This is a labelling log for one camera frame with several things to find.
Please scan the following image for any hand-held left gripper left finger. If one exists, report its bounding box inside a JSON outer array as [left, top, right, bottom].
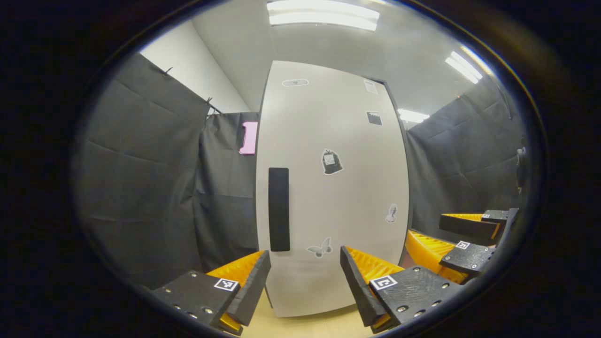
[[153, 250, 272, 336]]

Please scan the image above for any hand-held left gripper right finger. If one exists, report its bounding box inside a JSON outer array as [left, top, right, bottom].
[[340, 246, 463, 334]]

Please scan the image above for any dark grey cabinet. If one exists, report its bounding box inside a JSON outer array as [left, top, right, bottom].
[[255, 59, 415, 319]]

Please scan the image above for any grey cabinet door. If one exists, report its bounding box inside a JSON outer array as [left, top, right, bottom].
[[256, 60, 413, 318]]

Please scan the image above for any black cabinet door handle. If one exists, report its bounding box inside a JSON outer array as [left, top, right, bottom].
[[268, 167, 291, 252]]

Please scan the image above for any ceiling light panel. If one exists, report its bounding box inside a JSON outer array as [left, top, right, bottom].
[[445, 46, 484, 85], [398, 109, 430, 124], [267, 0, 380, 32]]

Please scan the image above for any black backdrop cloth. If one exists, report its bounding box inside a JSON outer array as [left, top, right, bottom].
[[75, 52, 529, 289]]

